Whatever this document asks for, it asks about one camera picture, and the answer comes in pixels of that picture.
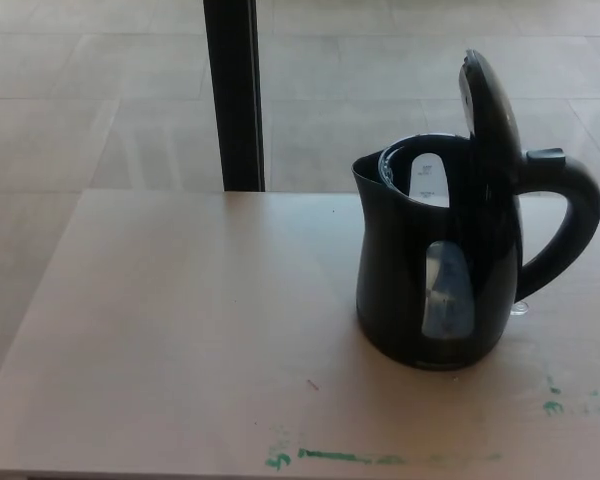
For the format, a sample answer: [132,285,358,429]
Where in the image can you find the black electric kettle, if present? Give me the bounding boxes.
[350,48,600,372]

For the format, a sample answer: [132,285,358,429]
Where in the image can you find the black vertical post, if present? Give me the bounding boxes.
[202,0,267,193]

